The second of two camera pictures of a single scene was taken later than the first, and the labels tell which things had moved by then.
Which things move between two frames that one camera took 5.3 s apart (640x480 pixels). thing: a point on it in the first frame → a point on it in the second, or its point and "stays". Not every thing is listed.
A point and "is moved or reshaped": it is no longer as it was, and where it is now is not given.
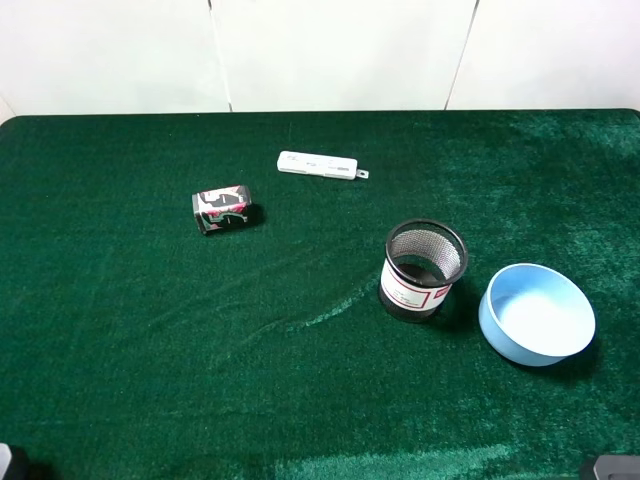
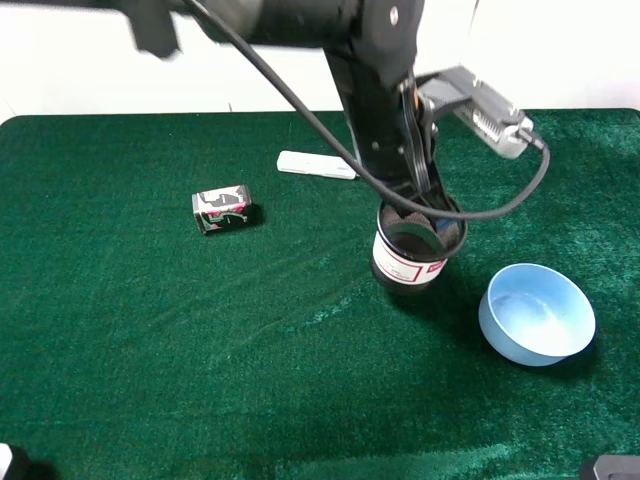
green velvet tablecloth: [133, 347] stays
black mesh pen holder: [423, 259] is moved or reshaped
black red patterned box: [221, 207] stays
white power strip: [332, 166] stays
